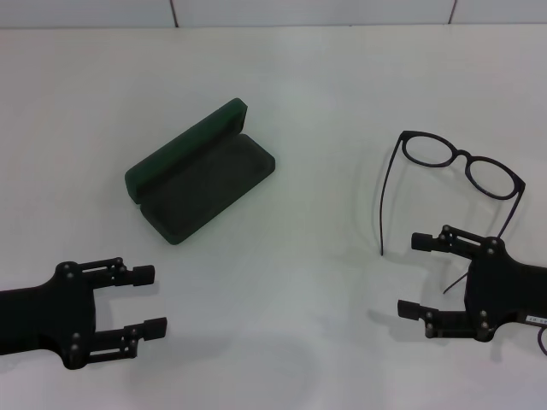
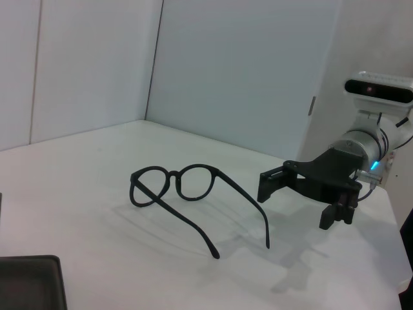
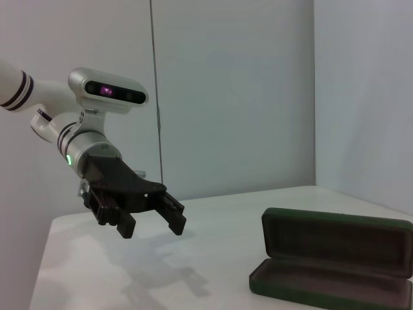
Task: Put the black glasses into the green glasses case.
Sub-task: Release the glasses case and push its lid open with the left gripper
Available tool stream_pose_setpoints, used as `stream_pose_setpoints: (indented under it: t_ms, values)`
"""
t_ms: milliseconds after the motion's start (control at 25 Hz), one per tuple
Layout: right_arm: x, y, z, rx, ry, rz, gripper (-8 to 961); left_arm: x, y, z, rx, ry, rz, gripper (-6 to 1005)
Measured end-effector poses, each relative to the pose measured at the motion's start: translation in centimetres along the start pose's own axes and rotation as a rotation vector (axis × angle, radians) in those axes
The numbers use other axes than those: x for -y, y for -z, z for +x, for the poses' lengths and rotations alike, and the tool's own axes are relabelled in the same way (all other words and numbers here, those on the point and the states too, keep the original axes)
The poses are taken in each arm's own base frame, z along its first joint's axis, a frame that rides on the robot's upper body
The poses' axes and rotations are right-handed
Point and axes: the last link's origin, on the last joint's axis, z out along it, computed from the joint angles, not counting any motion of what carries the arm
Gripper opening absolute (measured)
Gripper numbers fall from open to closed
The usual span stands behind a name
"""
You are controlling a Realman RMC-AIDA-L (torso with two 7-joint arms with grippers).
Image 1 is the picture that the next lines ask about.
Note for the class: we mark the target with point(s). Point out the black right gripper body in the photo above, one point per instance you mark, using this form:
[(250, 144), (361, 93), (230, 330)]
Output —
[(504, 290)]

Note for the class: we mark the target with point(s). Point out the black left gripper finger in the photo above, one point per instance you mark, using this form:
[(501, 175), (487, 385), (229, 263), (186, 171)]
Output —
[(143, 275), (154, 328)]

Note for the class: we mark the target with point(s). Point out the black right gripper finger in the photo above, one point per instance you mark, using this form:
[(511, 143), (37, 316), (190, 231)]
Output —
[(412, 309), (425, 241)]

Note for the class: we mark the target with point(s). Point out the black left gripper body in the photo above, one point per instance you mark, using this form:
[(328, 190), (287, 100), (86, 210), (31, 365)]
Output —
[(47, 316)]

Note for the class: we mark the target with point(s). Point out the black glasses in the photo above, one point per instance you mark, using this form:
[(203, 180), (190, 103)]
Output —
[(462, 153)]

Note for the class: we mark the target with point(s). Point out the green glasses case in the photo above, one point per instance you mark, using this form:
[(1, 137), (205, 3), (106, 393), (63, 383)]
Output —
[(201, 188)]

